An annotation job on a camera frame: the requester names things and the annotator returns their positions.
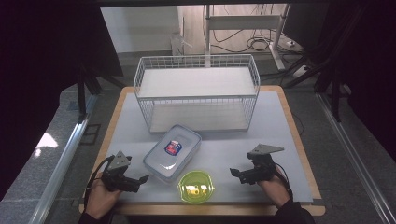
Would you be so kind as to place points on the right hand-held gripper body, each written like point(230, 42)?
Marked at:
point(263, 169)

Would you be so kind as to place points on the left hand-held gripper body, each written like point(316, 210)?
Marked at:
point(116, 175)

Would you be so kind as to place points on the clear plastic food container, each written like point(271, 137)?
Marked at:
point(172, 152)

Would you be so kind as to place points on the green plastic bowl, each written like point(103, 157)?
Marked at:
point(196, 187)

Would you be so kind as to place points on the person's right hand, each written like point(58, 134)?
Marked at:
point(274, 190)

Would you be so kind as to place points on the person's left hand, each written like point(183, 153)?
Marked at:
point(99, 199)

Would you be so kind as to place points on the grey table mat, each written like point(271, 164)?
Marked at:
point(249, 161)

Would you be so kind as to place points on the black metal stand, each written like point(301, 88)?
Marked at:
point(334, 90)
point(83, 93)

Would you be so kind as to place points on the white power strip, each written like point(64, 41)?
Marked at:
point(300, 71)

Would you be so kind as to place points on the dark curtain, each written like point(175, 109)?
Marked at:
point(37, 77)
point(370, 68)

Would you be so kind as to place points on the clear plastic bottle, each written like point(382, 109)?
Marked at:
point(177, 43)

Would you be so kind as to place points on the aluminium rail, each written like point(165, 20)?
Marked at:
point(358, 152)
point(60, 165)

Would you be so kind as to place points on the white metal desk frame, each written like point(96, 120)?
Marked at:
point(246, 23)

